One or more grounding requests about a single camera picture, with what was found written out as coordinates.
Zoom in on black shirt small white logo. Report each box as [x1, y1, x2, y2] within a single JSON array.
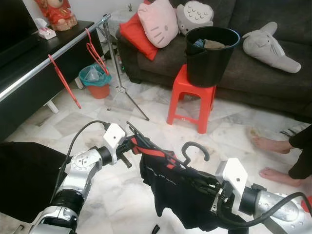
[[0, 141, 71, 210]]

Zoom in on pink cat face pillow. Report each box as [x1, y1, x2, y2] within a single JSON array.
[[137, 0, 179, 48]]

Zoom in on grey speckled side table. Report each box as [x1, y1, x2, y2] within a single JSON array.
[[110, 9, 142, 26]]

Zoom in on dark grey sofa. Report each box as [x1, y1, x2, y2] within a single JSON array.
[[117, 0, 312, 117]]

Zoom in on dark grey plastic hanger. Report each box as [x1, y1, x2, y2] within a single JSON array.
[[127, 122, 210, 183]]

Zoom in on red plastic hanger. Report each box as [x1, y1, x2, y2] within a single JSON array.
[[85, 28, 110, 76], [48, 55, 82, 110]]

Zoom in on person's bare foot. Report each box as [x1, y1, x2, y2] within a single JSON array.
[[258, 167, 303, 187], [252, 136, 293, 154]]

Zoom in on red robed buddha figurine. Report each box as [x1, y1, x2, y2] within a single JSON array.
[[34, 0, 78, 31]]

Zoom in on red plastic bucket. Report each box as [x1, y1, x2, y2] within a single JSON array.
[[88, 83, 111, 99]]

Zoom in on black flat television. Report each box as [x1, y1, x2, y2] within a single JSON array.
[[0, 0, 37, 54]]

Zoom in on navy garment orange stripe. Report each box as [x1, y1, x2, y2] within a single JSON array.
[[129, 136, 234, 232]]

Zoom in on silver metal clothes rack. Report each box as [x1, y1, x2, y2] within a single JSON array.
[[0, 14, 150, 121]]

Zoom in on white pink tissue box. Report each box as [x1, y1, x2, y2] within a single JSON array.
[[34, 18, 57, 39]]

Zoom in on black plastic bucket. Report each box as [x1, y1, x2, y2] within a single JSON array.
[[185, 27, 240, 88]]

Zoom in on red square cushion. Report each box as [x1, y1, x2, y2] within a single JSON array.
[[119, 0, 159, 61]]

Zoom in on teal plastic bin liner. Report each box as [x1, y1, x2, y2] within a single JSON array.
[[79, 64, 112, 87]]

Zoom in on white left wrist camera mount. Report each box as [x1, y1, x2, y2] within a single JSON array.
[[102, 123, 127, 164]]

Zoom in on black television console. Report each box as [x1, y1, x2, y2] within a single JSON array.
[[0, 20, 105, 142]]

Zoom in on brown crumpled cloth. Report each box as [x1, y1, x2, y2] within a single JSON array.
[[202, 40, 227, 50]]

